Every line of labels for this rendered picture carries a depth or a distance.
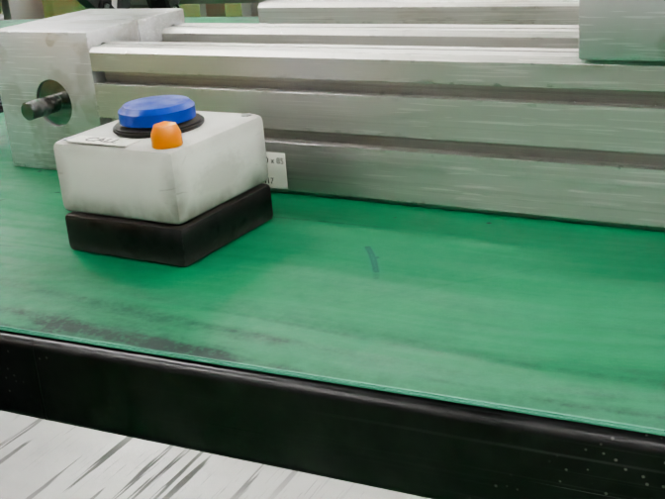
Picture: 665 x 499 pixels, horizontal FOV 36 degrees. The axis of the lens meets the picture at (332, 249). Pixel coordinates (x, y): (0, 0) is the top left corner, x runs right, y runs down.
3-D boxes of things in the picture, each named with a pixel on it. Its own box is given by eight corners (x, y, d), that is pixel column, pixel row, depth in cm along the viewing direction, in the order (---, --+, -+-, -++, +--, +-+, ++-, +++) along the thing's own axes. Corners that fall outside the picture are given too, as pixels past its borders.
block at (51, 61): (-14, 175, 71) (-42, 37, 68) (109, 131, 81) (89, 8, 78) (83, 186, 67) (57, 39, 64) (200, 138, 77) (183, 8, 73)
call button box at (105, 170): (68, 250, 55) (47, 136, 53) (181, 197, 63) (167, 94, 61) (186, 269, 51) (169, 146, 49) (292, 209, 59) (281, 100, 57)
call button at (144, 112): (106, 145, 54) (100, 107, 53) (155, 127, 57) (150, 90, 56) (165, 149, 52) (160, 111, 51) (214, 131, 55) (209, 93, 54)
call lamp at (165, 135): (145, 148, 50) (142, 124, 50) (165, 140, 51) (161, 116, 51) (169, 149, 49) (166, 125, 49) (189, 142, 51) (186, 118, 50)
